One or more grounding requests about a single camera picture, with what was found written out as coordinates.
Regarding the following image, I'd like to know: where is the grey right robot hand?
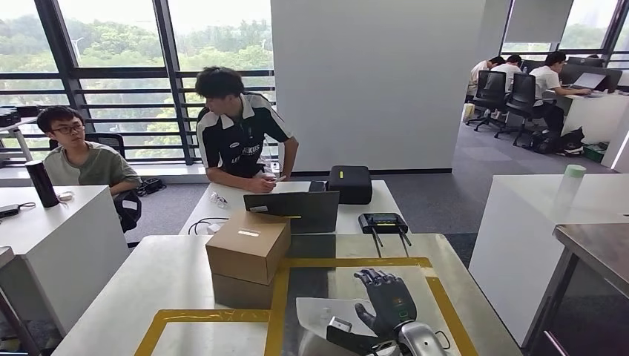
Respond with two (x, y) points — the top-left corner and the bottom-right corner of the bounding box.
(353, 267), (418, 340)

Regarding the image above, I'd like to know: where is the large white plastic panel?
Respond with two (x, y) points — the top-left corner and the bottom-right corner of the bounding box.
(294, 296), (379, 341)

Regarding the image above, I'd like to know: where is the steel workbench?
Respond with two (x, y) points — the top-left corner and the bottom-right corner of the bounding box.
(51, 233), (523, 356)

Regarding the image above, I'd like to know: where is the white table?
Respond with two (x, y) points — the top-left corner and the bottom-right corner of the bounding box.
(178, 179), (405, 237)
(468, 173), (629, 347)
(0, 185), (131, 339)

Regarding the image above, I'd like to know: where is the black rectangular case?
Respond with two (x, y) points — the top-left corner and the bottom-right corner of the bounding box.
(327, 165), (374, 206)

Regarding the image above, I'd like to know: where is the dark grey laptop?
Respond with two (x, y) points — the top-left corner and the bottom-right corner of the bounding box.
(243, 190), (341, 235)

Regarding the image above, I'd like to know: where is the cardboard box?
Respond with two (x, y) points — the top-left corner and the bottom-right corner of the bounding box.
(205, 209), (292, 286)
(211, 272), (277, 311)

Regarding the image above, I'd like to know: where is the clear bottle green cap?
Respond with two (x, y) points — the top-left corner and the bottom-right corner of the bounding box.
(554, 164), (587, 208)

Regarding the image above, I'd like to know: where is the steel table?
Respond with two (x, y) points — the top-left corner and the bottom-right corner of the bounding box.
(0, 116), (39, 163)
(521, 223), (629, 356)

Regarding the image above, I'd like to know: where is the person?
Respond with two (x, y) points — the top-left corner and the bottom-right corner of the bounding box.
(528, 50), (594, 134)
(465, 56), (506, 103)
(491, 53), (524, 94)
(194, 66), (300, 194)
(36, 105), (142, 197)

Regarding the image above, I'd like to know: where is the black bag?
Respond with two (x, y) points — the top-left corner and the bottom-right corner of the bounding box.
(528, 128), (562, 156)
(137, 177), (167, 197)
(557, 126), (587, 157)

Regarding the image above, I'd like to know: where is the black office chair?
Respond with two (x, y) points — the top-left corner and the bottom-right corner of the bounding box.
(493, 72), (538, 147)
(49, 132), (143, 235)
(465, 70), (508, 133)

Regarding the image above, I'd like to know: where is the green box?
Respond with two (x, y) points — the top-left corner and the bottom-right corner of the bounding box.
(583, 142), (607, 163)

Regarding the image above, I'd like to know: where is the white desk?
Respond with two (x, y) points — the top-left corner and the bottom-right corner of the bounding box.
(555, 90), (629, 145)

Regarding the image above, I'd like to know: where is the open laptop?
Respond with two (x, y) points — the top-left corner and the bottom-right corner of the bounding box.
(570, 72), (608, 93)

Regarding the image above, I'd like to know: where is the grey roller blind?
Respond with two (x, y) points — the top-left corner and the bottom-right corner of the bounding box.
(503, 0), (575, 45)

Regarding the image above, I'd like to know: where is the black window railing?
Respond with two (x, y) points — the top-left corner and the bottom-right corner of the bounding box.
(0, 68), (277, 163)

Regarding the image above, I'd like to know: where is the black thermos flask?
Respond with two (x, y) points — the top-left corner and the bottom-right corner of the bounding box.
(24, 159), (61, 209)

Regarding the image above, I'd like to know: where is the black equipment case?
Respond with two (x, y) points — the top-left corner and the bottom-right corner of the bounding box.
(0, 105), (22, 128)

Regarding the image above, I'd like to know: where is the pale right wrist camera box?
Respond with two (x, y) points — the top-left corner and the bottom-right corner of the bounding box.
(327, 317), (353, 336)

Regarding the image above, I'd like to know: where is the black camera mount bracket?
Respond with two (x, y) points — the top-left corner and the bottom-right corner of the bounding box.
(326, 324), (394, 356)

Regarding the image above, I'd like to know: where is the black table cable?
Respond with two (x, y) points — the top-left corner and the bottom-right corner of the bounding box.
(186, 217), (231, 237)

